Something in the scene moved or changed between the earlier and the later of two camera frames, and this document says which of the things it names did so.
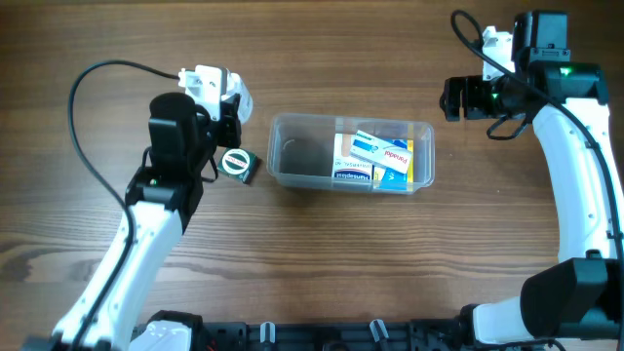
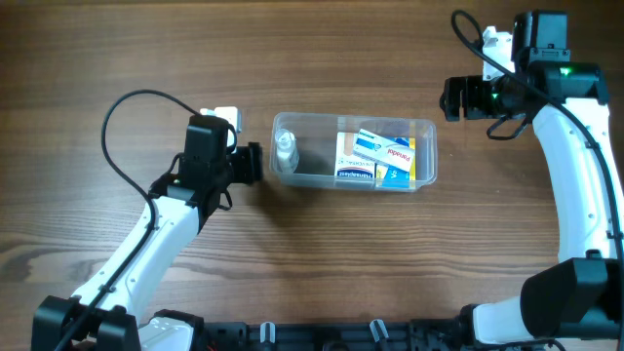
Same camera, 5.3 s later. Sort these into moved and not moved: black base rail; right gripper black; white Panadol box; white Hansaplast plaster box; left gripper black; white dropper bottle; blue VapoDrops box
Moved: blue VapoDrops box; left gripper black; white dropper bottle
Not moved: white Hansaplast plaster box; right gripper black; white Panadol box; black base rail
